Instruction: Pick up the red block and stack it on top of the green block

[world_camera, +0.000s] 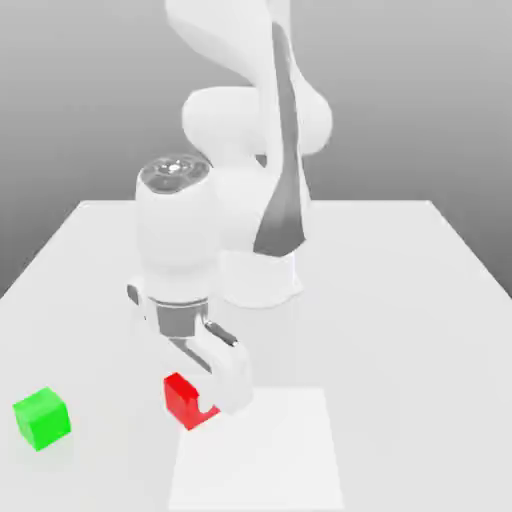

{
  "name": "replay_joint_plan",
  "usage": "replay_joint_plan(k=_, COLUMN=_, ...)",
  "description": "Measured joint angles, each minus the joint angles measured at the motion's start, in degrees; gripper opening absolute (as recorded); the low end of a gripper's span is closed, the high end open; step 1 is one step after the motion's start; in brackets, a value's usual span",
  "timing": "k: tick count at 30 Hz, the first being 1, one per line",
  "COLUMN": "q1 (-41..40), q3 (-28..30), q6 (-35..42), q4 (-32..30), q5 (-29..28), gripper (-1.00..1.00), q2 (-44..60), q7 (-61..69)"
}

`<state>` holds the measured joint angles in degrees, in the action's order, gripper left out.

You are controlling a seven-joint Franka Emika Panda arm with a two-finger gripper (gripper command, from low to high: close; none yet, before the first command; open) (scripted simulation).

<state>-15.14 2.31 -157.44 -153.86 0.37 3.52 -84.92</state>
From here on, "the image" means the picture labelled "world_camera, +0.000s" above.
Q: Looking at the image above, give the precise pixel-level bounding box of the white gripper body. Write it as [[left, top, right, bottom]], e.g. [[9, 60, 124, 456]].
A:
[[166, 334, 254, 416]]

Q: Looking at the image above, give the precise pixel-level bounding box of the small red cube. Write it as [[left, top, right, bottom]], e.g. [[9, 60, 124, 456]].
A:
[[163, 372, 222, 432]]

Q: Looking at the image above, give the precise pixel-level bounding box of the small green cube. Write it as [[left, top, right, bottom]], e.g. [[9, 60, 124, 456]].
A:
[[12, 386, 72, 453]]

